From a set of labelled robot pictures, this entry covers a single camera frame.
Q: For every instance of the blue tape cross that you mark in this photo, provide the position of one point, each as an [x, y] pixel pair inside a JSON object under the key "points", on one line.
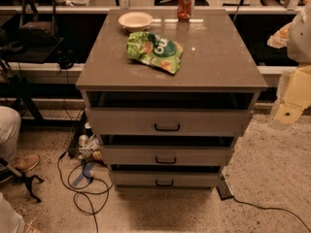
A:
{"points": [[84, 176]]}

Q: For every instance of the green chip bag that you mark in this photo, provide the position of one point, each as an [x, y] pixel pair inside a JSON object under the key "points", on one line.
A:
{"points": [[153, 50]]}

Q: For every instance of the pile of cans and trash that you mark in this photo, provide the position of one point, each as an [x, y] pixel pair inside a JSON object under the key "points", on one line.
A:
{"points": [[88, 146]]}

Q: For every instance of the orange soda can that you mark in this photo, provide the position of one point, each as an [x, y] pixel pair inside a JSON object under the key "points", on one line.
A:
{"points": [[184, 10]]}

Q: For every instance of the black bag on shelf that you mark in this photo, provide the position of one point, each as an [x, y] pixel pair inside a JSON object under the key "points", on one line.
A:
{"points": [[36, 33]]}

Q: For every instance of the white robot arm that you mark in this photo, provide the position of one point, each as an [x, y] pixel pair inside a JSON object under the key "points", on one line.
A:
{"points": [[296, 37]]}

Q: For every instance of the white bowl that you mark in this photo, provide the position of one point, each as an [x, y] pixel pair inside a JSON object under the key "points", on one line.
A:
{"points": [[135, 21]]}

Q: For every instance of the black headphones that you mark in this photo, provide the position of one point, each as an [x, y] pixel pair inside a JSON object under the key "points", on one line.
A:
{"points": [[66, 59]]}

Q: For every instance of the grey drawer cabinet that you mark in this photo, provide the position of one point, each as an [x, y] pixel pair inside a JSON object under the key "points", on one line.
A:
{"points": [[217, 73]]}

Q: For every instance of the black tripod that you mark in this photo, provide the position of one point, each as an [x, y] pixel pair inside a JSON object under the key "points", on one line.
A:
{"points": [[23, 178]]}

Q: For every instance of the black floor power box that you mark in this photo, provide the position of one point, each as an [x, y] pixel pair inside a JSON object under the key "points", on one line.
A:
{"points": [[224, 190]]}

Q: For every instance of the grey drawer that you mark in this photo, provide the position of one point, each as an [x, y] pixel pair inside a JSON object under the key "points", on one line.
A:
{"points": [[164, 179], [167, 156], [168, 122]]}

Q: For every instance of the brown shoe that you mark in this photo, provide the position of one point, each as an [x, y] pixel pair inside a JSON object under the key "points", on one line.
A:
{"points": [[26, 163]]}

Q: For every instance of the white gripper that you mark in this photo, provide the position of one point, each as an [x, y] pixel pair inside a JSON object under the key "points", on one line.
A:
{"points": [[300, 44]]}

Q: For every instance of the person's leg in white trousers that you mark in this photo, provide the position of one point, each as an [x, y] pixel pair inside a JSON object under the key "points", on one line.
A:
{"points": [[9, 130]]}

